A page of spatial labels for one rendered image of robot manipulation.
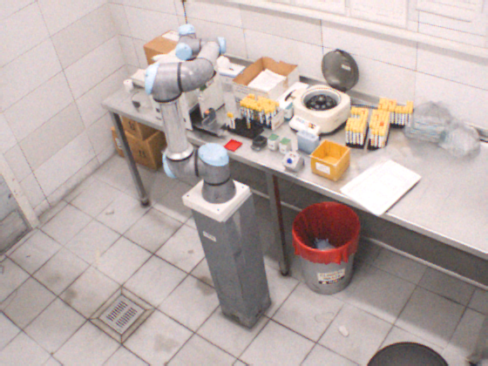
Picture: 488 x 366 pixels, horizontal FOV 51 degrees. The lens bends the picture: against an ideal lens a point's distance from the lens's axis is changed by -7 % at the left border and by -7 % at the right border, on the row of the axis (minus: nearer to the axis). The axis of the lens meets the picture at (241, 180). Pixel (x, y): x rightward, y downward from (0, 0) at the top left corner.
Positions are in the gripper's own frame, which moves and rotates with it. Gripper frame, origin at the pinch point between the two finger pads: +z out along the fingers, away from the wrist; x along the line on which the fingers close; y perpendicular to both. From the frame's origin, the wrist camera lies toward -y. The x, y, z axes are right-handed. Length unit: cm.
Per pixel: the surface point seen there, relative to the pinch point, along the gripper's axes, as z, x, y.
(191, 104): 9.6, 1.3, 9.1
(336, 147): 17, -12, -66
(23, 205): 90, 67, 133
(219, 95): 17.2, -19.2, 9.6
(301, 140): 18, -9, -49
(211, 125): 18.6, 1.4, -2.4
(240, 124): 22.3, -9.4, -11.5
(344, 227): 80, -21, -64
